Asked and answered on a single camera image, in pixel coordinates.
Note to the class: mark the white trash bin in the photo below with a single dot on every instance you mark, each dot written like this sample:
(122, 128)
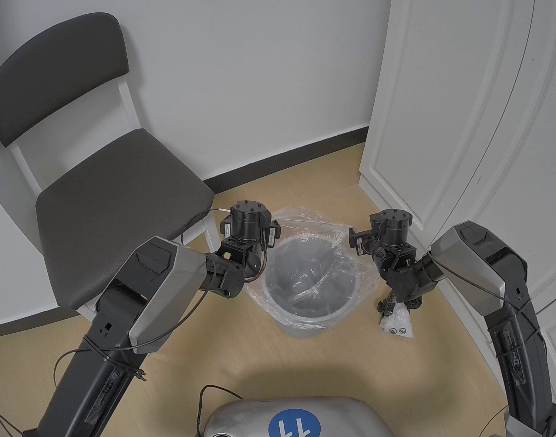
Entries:
(312, 333)

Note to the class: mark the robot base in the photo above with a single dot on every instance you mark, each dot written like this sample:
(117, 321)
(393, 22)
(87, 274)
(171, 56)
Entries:
(259, 419)

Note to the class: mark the grey padded white chair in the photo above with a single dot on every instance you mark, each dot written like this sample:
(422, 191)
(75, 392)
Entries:
(123, 189)

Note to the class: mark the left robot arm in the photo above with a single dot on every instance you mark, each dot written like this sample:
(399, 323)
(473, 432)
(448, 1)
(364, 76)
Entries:
(164, 280)

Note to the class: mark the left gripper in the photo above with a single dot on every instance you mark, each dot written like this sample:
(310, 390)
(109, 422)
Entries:
(273, 234)

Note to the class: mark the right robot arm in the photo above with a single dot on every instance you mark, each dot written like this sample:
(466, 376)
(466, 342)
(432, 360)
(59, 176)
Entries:
(478, 262)

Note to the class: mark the clear plastic bag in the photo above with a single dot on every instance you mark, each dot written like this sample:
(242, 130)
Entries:
(305, 219)

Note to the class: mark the white printed wrapper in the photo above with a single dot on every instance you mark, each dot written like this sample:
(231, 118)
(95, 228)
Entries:
(398, 328)

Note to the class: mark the black plastic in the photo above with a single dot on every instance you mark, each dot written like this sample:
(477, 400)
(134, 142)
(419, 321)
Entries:
(386, 305)

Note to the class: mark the white wardrobe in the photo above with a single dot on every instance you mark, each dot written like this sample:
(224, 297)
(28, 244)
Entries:
(441, 107)

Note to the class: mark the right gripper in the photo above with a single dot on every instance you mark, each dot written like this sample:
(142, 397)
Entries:
(362, 241)

